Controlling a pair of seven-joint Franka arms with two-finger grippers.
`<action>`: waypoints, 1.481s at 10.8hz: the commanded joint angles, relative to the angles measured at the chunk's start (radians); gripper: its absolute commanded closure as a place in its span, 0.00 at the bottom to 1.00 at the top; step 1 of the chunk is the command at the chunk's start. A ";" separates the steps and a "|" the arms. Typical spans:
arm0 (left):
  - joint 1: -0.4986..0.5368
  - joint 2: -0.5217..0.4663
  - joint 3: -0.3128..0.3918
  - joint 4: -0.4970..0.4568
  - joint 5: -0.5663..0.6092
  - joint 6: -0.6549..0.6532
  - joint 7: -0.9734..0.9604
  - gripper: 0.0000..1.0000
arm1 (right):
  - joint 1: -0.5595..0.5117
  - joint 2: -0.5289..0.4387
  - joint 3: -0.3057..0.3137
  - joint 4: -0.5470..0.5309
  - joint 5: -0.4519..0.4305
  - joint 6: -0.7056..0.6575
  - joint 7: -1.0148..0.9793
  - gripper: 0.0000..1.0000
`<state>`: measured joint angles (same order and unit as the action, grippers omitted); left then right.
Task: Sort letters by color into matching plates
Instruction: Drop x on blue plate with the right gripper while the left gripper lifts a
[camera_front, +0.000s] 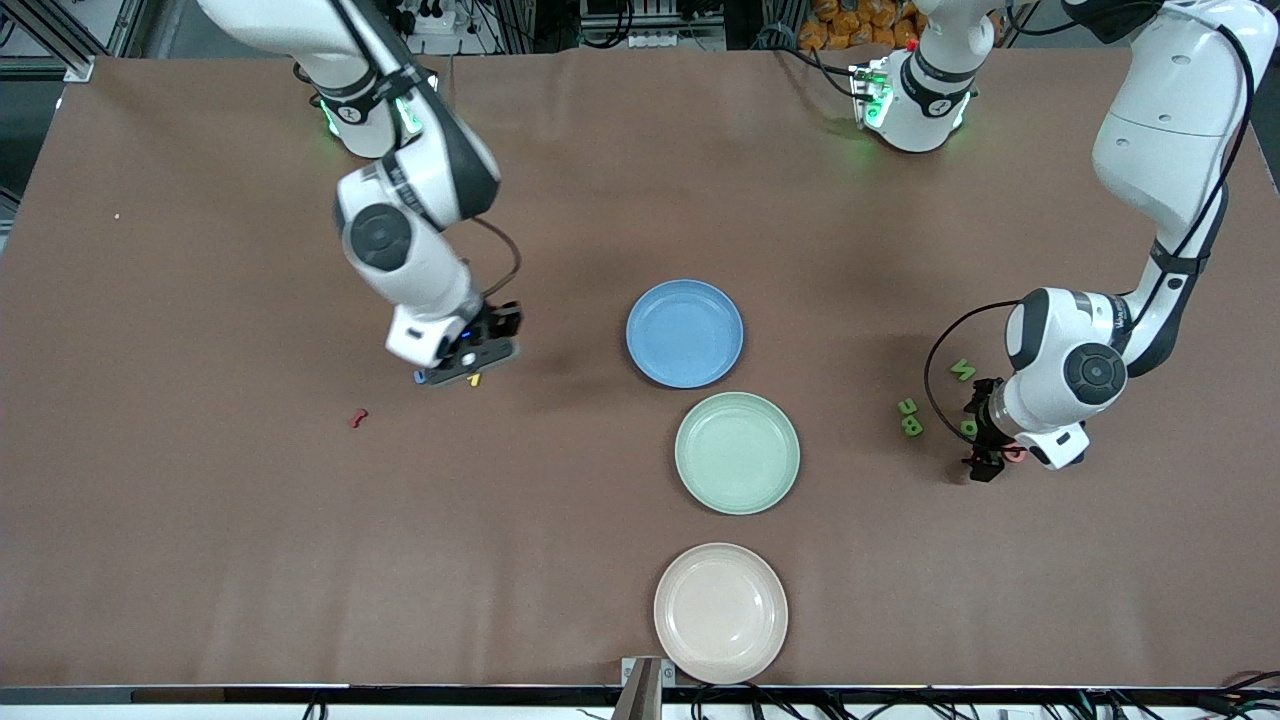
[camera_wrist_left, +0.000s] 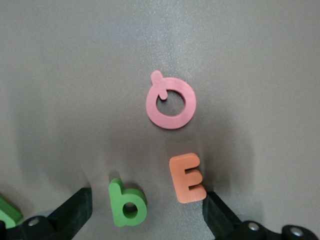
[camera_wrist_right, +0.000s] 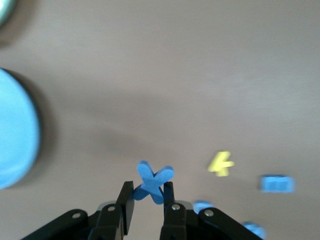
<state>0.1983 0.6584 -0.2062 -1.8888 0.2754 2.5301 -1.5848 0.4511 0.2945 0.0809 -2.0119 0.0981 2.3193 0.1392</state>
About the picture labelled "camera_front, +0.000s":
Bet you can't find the blue plate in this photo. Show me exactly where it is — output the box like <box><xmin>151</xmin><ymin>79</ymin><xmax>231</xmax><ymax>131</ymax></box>
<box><xmin>626</xmin><ymin>279</ymin><xmax>745</xmax><ymax>390</ymax></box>

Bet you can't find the light green plate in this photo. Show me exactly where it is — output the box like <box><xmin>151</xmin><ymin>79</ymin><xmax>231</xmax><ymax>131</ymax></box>
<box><xmin>674</xmin><ymin>391</ymin><xmax>801</xmax><ymax>516</ymax></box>

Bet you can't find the beige pink plate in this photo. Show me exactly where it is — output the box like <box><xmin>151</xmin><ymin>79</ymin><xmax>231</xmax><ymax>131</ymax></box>
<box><xmin>653</xmin><ymin>542</ymin><xmax>789</xmax><ymax>686</ymax></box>

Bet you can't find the white power strip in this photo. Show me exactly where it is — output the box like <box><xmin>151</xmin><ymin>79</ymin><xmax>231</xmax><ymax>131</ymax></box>
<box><xmin>398</xmin><ymin>0</ymin><xmax>456</xmax><ymax>36</ymax></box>

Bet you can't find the black electronics rack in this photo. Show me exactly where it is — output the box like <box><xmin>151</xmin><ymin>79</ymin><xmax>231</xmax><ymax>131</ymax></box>
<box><xmin>578</xmin><ymin>0</ymin><xmax>729</xmax><ymax>53</ymax></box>

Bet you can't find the brown table cover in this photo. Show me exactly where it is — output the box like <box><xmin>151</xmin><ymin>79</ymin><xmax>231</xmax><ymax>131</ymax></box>
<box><xmin>0</xmin><ymin>45</ymin><xmax>1280</xmax><ymax>691</ymax></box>

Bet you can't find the orange packaged goods pile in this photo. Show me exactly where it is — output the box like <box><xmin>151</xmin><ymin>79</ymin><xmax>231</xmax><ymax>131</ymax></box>
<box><xmin>800</xmin><ymin>0</ymin><xmax>926</xmax><ymax>51</ymax></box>

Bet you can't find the black table edge rail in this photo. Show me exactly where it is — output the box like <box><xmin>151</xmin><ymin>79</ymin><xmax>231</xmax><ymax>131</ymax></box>
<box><xmin>0</xmin><ymin>684</ymin><xmax>1280</xmax><ymax>707</ymax></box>

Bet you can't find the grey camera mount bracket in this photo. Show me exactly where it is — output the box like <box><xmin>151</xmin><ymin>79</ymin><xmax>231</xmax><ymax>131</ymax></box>
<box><xmin>620</xmin><ymin>655</ymin><xmax>677</xmax><ymax>720</ymax></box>

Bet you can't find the aluminium frame profile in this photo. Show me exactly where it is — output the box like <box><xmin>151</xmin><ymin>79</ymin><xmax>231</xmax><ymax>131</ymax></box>
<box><xmin>0</xmin><ymin>0</ymin><xmax>96</xmax><ymax>83</ymax></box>

